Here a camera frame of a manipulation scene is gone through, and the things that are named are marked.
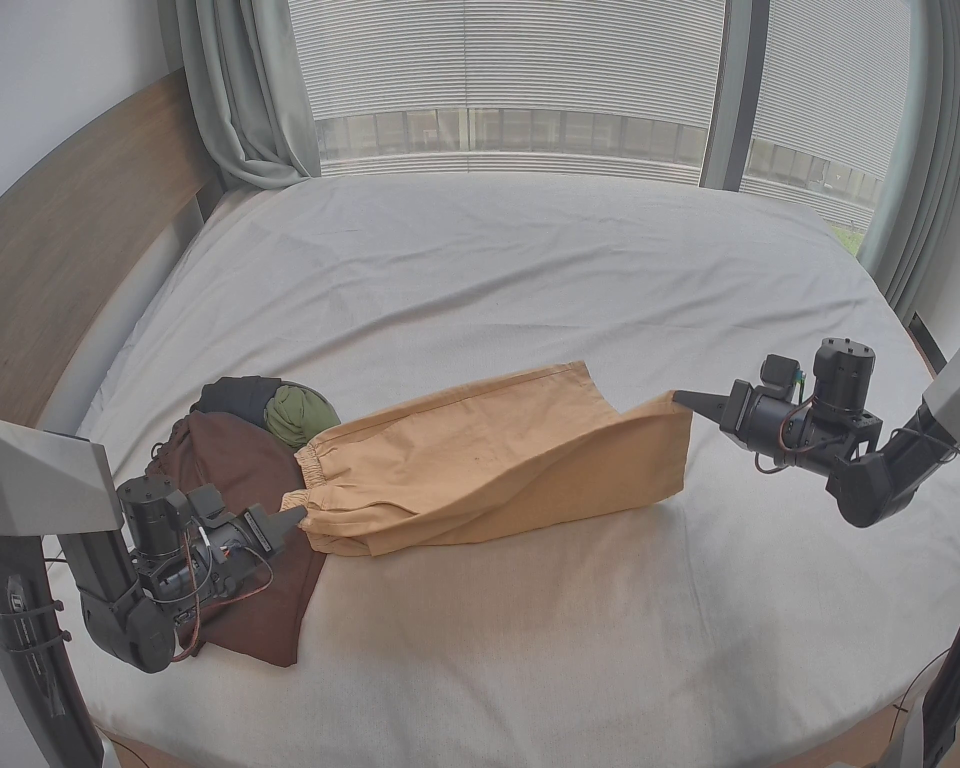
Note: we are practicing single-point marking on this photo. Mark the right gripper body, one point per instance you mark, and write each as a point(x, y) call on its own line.
point(765, 424)

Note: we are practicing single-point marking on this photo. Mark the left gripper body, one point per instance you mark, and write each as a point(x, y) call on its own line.
point(236, 536)

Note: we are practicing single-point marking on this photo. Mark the tan trousers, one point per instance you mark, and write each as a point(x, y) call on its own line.
point(480, 457)

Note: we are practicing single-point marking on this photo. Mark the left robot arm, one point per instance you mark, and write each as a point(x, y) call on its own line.
point(97, 600)

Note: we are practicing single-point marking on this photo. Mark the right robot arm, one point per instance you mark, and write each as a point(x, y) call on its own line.
point(877, 480)

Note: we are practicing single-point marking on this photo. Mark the bed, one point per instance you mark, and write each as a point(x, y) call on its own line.
point(480, 285)

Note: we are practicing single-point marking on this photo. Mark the brown garment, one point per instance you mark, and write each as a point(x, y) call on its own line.
point(240, 465)

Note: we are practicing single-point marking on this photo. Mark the green garment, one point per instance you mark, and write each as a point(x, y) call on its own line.
point(296, 416)

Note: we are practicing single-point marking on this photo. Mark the dark blue garment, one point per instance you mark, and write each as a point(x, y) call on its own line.
point(232, 397)

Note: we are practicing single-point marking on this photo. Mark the grey-green curtain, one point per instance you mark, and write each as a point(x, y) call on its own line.
point(247, 90)
point(926, 187)

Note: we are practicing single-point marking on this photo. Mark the window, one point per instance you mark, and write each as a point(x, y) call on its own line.
point(510, 67)

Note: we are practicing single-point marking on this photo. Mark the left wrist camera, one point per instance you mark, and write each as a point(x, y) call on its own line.
point(206, 502)

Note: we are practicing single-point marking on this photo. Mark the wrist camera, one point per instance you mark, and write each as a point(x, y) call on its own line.
point(778, 373)
point(206, 502)

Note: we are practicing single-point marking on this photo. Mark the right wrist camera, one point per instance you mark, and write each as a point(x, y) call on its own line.
point(778, 373)

